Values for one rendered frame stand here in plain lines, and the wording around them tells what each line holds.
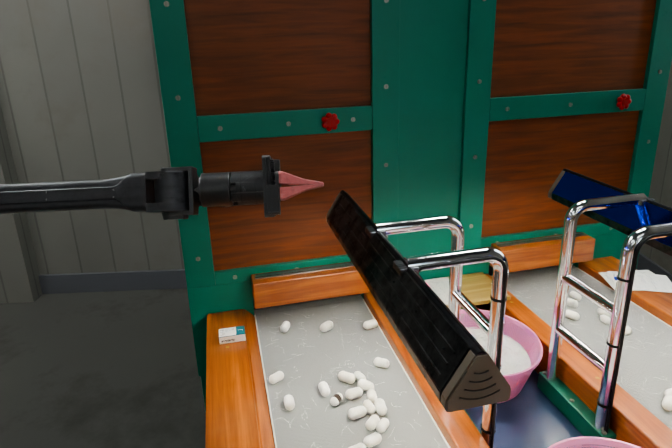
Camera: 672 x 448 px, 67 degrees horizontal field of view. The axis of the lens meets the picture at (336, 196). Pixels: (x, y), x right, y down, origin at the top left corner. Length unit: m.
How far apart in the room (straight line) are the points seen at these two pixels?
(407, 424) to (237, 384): 0.35
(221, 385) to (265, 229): 0.40
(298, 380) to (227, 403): 0.16
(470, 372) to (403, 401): 0.51
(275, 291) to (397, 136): 0.50
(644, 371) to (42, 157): 2.92
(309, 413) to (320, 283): 0.36
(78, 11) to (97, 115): 0.53
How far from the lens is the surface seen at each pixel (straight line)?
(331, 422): 1.05
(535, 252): 1.53
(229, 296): 1.36
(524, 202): 1.54
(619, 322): 1.04
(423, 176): 1.37
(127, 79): 2.97
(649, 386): 1.27
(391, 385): 1.13
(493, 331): 0.89
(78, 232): 3.31
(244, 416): 1.05
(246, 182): 0.84
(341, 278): 1.32
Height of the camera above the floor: 1.44
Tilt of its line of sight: 18 degrees down
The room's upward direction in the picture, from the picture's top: 2 degrees counter-clockwise
